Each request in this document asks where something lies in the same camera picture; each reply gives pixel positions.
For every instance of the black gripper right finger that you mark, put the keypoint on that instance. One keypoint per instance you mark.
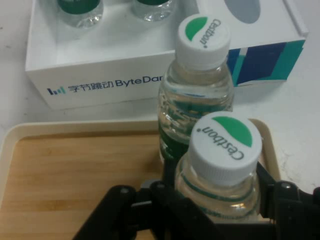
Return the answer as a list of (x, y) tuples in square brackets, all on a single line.
[(295, 215)]

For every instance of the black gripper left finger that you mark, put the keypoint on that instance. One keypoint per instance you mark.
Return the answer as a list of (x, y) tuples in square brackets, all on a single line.
[(117, 215)]

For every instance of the clear water bottle green label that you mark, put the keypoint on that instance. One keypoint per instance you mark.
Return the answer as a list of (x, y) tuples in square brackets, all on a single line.
[(195, 82), (152, 10), (80, 12), (220, 150)]

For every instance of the wooden tray with cream rim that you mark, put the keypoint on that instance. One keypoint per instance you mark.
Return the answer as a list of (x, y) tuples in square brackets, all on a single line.
[(75, 170)]

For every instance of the white ByteDance organizer box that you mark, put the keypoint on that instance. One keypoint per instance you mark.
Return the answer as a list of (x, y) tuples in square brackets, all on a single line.
[(100, 65)]

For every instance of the blue teal patterned tissue box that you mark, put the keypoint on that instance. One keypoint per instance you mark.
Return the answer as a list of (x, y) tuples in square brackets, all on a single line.
[(265, 62)]

